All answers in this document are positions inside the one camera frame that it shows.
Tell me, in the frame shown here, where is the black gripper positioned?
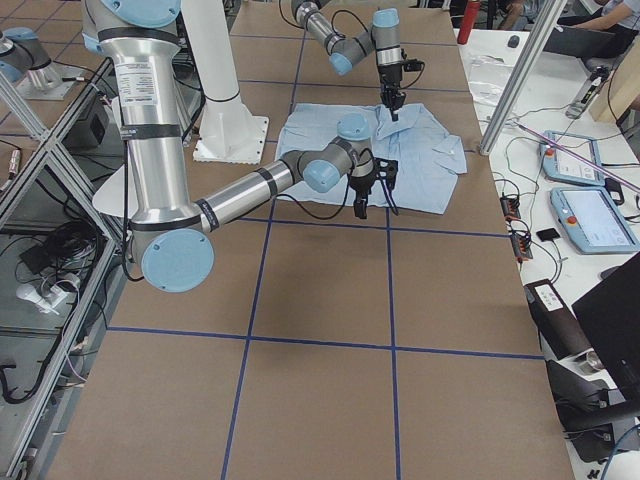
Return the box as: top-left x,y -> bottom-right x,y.
349,158 -> 379,219
377,62 -> 406,122

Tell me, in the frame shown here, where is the light blue button-up shirt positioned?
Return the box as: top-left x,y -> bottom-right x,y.
275,103 -> 467,214

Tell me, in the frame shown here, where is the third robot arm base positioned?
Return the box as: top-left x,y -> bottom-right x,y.
1,27 -> 84,100

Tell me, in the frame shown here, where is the clear plastic bag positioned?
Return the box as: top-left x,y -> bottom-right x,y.
463,55 -> 513,124

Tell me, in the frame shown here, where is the red water bottle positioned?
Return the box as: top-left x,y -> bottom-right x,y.
457,0 -> 481,45

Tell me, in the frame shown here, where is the black computer mouse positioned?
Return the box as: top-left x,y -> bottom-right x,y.
507,35 -> 520,49

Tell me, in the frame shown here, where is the upper blue teach pendant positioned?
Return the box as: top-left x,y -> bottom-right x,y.
539,130 -> 605,187

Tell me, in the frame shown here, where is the blue teach pendant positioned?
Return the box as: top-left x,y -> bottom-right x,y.
549,187 -> 639,254
539,130 -> 605,187

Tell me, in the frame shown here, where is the lower blue teach pendant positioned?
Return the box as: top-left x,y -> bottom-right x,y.
549,187 -> 639,254

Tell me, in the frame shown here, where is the black monitor screen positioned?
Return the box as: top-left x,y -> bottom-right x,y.
573,256 -> 639,399

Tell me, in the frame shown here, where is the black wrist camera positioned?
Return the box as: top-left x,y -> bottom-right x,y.
376,158 -> 398,191
402,59 -> 425,72

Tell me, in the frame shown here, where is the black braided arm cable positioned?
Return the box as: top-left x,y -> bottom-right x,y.
277,0 -> 426,91
119,54 -> 401,281

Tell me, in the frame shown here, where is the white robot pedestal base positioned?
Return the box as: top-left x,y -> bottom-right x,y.
181,0 -> 269,164

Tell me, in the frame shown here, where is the aluminium frame post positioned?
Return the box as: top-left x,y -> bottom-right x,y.
478,0 -> 567,156

